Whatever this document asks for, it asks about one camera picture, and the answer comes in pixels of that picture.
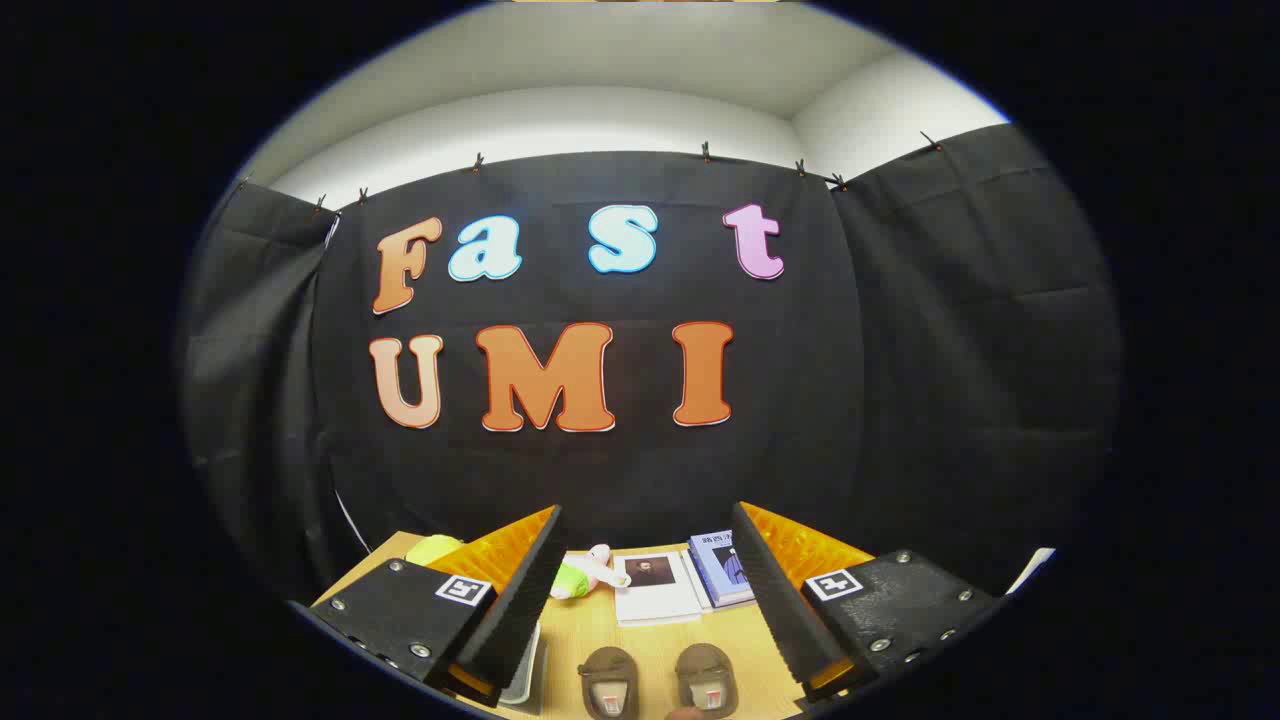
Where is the brown fuzzy shoe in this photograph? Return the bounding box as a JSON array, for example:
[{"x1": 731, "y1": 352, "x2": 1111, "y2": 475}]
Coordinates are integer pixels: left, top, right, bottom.
[
  {"x1": 578, "y1": 646, "x2": 641, "y2": 720},
  {"x1": 675, "y1": 643, "x2": 739, "y2": 719}
]

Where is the yellow plush toy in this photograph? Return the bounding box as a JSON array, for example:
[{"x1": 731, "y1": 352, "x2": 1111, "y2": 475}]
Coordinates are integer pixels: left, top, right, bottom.
[{"x1": 405, "y1": 535, "x2": 467, "y2": 567}]

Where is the blue book with figure cover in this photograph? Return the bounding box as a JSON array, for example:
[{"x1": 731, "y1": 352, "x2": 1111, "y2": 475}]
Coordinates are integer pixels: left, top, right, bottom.
[{"x1": 688, "y1": 530, "x2": 757, "y2": 605}]

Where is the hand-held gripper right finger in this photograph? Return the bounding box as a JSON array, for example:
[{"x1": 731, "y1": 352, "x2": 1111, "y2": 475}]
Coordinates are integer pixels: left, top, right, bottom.
[{"x1": 731, "y1": 501, "x2": 999, "y2": 715}]

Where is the pink and green plush toy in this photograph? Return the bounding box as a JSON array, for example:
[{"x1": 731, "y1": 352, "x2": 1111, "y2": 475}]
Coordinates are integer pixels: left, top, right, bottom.
[{"x1": 549, "y1": 543, "x2": 633, "y2": 601}]

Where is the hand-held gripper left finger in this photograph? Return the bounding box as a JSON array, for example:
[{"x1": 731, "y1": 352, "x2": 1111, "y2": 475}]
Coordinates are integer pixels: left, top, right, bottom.
[{"x1": 308, "y1": 505, "x2": 569, "y2": 708}]

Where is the row of black cloth clips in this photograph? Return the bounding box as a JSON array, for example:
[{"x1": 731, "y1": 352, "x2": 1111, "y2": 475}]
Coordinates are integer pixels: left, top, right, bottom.
[{"x1": 238, "y1": 130, "x2": 946, "y2": 216}]

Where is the white flat panel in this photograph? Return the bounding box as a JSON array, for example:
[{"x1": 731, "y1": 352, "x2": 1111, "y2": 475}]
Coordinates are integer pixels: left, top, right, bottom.
[{"x1": 1005, "y1": 547, "x2": 1057, "y2": 596}]

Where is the grey fabric storage box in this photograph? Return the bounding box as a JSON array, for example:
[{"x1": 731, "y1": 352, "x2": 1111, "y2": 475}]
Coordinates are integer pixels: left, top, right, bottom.
[{"x1": 497, "y1": 625, "x2": 549, "y2": 716}]

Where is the white book with portrait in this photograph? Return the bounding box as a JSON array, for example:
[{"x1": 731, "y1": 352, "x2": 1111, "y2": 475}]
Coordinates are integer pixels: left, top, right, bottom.
[{"x1": 612, "y1": 552, "x2": 704, "y2": 628}]

